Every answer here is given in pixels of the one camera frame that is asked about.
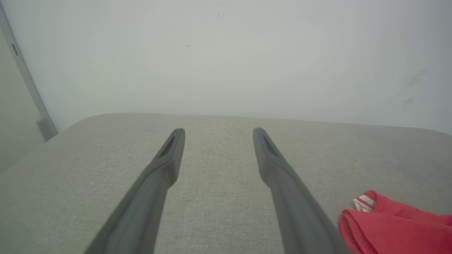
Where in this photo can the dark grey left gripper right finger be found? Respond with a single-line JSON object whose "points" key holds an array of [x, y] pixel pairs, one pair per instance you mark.
{"points": [[300, 215]]}

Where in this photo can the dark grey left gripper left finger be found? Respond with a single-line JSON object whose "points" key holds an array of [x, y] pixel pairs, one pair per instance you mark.
{"points": [[141, 211]]}

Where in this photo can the red jersey with white trim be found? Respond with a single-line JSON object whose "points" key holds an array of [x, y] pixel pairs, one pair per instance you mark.
{"points": [[395, 229]]}

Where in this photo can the grey metal wall rail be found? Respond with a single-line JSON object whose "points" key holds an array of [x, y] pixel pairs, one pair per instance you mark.
{"points": [[30, 88]]}

